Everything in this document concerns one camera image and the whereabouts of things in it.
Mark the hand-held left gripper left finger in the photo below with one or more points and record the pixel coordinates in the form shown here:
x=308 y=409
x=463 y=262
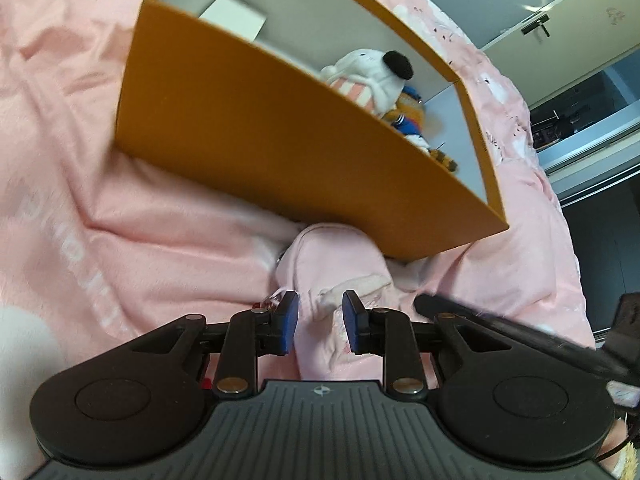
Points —
x=289 y=321

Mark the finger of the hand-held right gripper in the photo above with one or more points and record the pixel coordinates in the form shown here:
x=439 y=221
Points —
x=500 y=325

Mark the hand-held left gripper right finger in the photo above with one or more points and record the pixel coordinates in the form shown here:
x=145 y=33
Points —
x=352 y=325

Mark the pink plush toy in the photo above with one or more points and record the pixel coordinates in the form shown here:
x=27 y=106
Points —
x=335 y=270

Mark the orange cardboard box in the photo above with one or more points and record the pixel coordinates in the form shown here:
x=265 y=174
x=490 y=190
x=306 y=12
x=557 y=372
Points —
x=260 y=135

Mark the orange plush toy blue clothes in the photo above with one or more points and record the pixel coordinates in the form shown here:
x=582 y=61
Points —
x=412 y=120

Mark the white dog plush toy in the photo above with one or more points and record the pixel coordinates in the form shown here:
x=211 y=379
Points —
x=367 y=72

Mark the dark open cabinet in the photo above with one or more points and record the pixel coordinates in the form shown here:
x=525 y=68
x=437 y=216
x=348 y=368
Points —
x=585 y=120

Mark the pink printed blanket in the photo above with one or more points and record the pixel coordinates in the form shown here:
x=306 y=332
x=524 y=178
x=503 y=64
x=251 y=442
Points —
x=75 y=185

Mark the cream wardrobe door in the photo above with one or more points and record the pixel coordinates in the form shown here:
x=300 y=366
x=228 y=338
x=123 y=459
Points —
x=575 y=15

